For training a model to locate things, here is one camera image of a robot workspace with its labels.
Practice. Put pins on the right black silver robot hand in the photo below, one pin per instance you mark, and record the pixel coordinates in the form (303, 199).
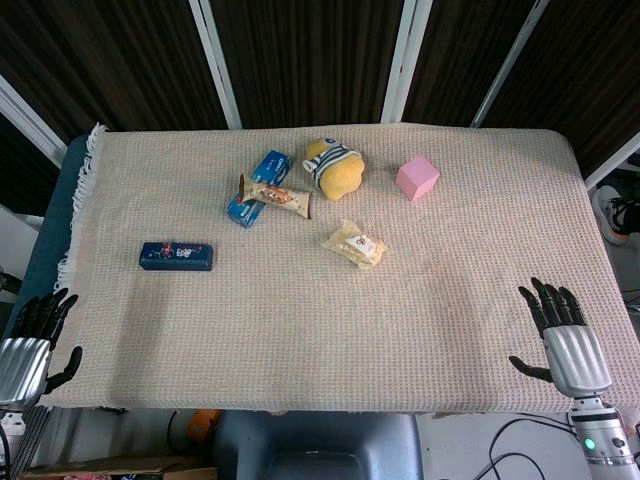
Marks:
(575, 355)

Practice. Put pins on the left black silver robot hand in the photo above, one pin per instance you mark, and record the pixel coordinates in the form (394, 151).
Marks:
(25, 365)

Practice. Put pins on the dark blue rectangular box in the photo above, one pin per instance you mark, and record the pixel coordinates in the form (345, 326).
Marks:
(175, 256)

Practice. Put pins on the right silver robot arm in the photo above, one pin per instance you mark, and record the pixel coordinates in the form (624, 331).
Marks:
(597, 430)

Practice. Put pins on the cardboard box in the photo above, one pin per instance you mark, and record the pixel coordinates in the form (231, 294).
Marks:
(115, 470)

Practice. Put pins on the white sneaker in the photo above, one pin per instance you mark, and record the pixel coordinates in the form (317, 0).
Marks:
(612, 215)

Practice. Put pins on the orange object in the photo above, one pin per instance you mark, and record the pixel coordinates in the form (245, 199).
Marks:
(202, 425)

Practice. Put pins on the pink cube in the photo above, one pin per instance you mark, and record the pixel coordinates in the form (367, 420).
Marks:
(417, 177)

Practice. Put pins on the clear bag of bread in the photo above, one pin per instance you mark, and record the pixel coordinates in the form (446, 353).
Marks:
(352, 245)

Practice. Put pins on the beige waffle blanket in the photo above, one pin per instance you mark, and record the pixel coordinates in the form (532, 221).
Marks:
(320, 325)

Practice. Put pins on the blue grey chair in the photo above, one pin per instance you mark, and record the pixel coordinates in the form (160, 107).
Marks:
(320, 445)

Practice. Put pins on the yellow plush toy striped hat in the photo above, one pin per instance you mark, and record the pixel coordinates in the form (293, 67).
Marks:
(340, 177)

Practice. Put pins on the brown snack bar wrapper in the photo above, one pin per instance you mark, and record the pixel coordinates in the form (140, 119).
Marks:
(275, 195)

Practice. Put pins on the blue cookie box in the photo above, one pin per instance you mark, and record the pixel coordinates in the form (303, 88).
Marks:
(272, 167)

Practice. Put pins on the white screen frame post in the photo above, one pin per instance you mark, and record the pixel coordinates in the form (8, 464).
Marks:
(509, 62)
(30, 125)
(400, 75)
(612, 167)
(215, 65)

